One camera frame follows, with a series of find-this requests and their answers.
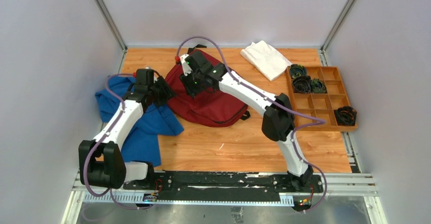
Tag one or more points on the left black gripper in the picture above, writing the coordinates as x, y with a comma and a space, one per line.
164, 92

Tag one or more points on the blue shirt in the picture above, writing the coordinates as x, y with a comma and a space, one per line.
142, 142

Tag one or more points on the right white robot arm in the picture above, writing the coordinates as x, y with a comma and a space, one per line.
277, 121

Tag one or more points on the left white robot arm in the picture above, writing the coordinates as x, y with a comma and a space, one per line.
101, 163

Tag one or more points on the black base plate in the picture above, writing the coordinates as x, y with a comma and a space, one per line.
224, 186

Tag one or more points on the red backpack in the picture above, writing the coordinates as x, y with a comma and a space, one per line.
211, 108

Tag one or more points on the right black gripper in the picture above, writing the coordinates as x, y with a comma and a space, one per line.
191, 90

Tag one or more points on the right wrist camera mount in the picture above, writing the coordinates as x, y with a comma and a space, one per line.
181, 60

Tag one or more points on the white cloth bag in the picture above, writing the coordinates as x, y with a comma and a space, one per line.
266, 59

